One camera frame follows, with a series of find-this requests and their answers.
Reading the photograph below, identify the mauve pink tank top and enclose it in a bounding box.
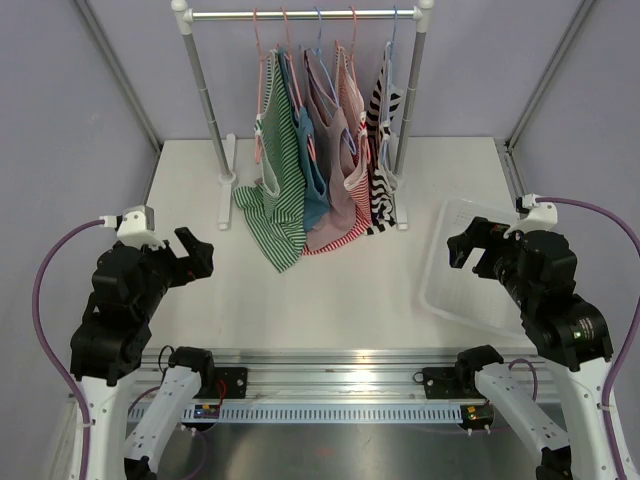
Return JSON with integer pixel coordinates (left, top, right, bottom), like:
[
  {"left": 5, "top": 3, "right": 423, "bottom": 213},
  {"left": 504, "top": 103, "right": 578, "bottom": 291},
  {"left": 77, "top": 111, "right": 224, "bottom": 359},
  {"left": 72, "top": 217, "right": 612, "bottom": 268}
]
[{"left": 301, "top": 48, "right": 356, "bottom": 255}]

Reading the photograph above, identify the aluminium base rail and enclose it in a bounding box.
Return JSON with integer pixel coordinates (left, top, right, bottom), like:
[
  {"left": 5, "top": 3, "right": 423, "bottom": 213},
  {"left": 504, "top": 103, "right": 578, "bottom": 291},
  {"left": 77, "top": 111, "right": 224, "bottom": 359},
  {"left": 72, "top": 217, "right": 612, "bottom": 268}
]
[{"left": 67, "top": 347, "right": 609, "bottom": 405}]

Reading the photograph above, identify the white plastic laundry basket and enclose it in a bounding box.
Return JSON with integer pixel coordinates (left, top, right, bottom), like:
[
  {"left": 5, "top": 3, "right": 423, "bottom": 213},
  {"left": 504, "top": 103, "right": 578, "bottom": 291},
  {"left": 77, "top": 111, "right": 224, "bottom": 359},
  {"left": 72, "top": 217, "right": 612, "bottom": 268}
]
[{"left": 418, "top": 198, "right": 526, "bottom": 340}]

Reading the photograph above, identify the green striped tank top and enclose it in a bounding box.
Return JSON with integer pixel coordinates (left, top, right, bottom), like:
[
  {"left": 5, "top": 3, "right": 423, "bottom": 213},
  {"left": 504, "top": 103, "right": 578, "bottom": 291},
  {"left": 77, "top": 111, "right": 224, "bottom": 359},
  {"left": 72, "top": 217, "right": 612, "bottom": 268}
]
[{"left": 233, "top": 49, "right": 306, "bottom": 273}]

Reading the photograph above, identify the blue wire hanger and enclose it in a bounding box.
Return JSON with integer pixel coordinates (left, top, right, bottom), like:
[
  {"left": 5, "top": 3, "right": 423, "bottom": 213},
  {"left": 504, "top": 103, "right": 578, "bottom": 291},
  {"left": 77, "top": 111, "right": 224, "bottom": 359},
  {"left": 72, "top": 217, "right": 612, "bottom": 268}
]
[
  {"left": 311, "top": 6, "right": 357, "bottom": 155},
  {"left": 378, "top": 8, "right": 398, "bottom": 176}
]

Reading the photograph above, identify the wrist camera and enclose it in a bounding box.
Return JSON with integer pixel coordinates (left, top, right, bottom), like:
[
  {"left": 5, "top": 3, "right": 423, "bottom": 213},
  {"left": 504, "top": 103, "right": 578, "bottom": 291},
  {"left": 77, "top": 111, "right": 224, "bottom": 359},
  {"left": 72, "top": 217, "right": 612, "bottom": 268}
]
[
  {"left": 503, "top": 194, "right": 558, "bottom": 239},
  {"left": 99, "top": 205, "right": 166, "bottom": 250}
]

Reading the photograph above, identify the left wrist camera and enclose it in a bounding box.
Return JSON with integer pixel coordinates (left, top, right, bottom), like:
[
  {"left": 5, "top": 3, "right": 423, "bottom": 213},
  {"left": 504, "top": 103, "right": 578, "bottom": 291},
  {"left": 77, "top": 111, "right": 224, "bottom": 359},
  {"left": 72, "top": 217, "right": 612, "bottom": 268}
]
[{"left": 99, "top": 205, "right": 166, "bottom": 250}]

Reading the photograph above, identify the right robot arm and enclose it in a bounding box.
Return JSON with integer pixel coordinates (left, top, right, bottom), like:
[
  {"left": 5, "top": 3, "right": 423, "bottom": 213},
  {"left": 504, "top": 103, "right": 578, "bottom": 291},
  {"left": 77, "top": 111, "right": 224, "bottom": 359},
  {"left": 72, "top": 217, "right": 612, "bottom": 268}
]
[{"left": 447, "top": 217, "right": 639, "bottom": 479}]

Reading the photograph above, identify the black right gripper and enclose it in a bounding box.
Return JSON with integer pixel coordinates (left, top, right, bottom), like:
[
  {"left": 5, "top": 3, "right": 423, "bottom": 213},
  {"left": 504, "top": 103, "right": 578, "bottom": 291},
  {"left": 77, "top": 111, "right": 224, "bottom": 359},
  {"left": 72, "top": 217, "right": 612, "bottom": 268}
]
[{"left": 447, "top": 215, "right": 537, "bottom": 309}]

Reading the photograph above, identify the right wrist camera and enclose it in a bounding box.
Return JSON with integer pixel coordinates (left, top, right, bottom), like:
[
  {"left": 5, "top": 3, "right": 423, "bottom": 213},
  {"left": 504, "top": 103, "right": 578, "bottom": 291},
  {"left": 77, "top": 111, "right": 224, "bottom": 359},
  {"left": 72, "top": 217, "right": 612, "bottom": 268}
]
[{"left": 503, "top": 194, "right": 558, "bottom": 239}]

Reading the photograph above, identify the white slotted cable duct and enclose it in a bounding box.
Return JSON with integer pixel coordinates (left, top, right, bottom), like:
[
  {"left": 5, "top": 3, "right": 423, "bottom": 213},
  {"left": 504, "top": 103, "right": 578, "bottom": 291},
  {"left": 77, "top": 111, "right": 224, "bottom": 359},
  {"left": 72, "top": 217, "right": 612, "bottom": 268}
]
[{"left": 179, "top": 403, "right": 463, "bottom": 424}]

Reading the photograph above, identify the black white striped tank top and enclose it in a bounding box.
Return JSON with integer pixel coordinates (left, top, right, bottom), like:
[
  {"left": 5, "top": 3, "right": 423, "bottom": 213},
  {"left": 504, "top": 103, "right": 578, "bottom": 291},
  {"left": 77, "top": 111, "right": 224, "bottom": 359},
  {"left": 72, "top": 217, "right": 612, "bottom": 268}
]
[{"left": 366, "top": 41, "right": 404, "bottom": 236}]

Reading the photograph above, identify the pink wire hanger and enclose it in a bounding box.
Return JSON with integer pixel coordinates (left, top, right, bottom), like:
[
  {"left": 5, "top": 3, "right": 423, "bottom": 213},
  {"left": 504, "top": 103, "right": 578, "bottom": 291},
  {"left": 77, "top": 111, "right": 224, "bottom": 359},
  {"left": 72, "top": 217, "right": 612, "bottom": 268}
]
[
  {"left": 252, "top": 8, "right": 268, "bottom": 165},
  {"left": 335, "top": 5, "right": 373, "bottom": 166},
  {"left": 280, "top": 7, "right": 316, "bottom": 162}
]

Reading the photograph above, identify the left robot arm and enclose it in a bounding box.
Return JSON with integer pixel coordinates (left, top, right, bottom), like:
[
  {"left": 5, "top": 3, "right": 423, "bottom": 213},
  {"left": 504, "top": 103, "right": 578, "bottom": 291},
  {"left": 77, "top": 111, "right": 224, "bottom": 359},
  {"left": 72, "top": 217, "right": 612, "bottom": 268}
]
[{"left": 70, "top": 227, "right": 216, "bottom": 479}]

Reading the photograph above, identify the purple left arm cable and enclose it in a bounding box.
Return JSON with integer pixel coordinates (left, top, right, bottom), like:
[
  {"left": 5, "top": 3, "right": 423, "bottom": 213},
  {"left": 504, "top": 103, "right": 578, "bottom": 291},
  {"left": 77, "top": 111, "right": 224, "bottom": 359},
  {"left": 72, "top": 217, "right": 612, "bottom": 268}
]
[{"left": 31, "top": 219, "right": 107, "bottom": 480}]

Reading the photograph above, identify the teal blue tank top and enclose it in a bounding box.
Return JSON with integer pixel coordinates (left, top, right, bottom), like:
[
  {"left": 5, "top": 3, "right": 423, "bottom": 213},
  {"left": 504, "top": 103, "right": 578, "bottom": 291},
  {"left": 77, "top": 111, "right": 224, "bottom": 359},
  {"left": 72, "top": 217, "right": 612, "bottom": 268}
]
[{"left": 278, "top": 47, "right": 330, "bottom": 232}]

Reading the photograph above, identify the red striped tank top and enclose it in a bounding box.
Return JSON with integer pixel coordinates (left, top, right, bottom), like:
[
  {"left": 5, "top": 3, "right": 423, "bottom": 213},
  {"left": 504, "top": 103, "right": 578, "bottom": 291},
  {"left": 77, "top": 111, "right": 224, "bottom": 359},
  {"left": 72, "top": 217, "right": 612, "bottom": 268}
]
[{"left": 302, "top": 44, "right": 372, "bottom": 256}]

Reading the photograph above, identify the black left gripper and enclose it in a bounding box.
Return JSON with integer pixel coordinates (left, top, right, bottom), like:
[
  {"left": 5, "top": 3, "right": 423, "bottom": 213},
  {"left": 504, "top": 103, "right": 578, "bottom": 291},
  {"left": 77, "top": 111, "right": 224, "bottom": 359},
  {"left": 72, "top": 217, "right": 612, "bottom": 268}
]
[{"left": 134, "top": 226, "right": 213, "bottom": 319}]

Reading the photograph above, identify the white metal clothes rack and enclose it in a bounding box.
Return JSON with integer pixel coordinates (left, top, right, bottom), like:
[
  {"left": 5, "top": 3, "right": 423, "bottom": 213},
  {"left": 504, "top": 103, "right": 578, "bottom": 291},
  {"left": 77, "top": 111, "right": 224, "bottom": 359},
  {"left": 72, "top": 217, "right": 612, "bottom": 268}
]
[{"left": 171, "top": 1, "right": 434, "bottom": 231}]

